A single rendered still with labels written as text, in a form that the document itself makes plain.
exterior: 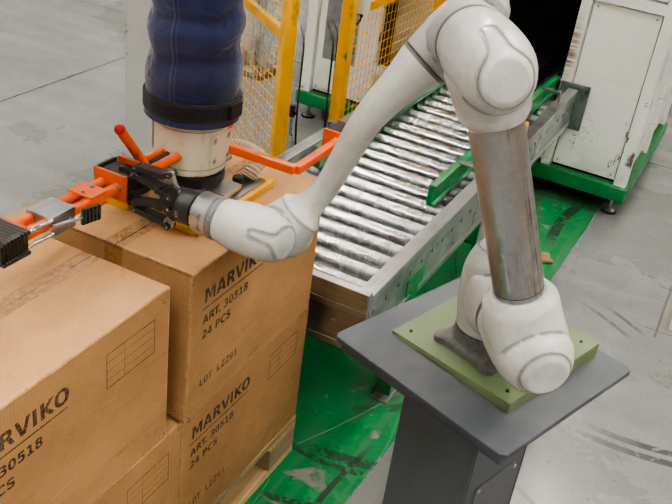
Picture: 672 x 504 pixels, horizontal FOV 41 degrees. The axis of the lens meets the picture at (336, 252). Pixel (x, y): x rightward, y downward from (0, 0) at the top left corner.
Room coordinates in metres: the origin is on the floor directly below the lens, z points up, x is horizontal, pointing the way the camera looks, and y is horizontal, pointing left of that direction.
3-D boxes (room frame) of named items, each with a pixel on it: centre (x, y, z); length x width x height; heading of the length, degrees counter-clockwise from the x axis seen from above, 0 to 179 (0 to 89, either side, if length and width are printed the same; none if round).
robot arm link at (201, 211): (1.58, 0.26, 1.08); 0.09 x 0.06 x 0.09; 156
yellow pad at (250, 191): (1.88, 0.29, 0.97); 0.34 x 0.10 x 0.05; 157
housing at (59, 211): (1.49, 0.56, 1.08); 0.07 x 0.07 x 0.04; 67
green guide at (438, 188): (3.54, -0.66, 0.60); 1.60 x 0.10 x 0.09; 156
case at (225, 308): (1.90, 0.35, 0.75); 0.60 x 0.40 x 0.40; 157
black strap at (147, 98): (1.92, 0.37, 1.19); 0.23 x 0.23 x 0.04
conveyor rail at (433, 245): (3.19, -0.57, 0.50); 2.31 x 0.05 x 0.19; 156
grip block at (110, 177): (1.69, 0.47, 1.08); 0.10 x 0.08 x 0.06; 67
